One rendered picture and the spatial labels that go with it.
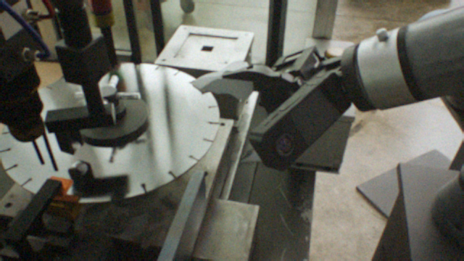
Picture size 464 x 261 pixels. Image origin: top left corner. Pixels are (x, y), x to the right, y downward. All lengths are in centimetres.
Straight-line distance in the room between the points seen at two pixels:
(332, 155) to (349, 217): 97
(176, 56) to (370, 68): 56
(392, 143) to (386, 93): 175
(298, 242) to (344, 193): 113
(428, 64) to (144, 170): 37
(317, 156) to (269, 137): 45
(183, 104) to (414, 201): 47
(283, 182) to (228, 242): 23
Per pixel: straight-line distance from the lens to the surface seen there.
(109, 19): 89
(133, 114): 64
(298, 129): 40
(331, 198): 182
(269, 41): 98
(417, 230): 81
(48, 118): 56
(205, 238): 65
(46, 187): 54
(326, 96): 42
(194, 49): 93
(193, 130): 62
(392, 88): 41
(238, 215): 67
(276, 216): 77
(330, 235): 170
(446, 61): 39
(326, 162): 83
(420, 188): 89
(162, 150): 59
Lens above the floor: 135
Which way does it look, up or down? 41 degrees down
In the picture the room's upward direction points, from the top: straight up
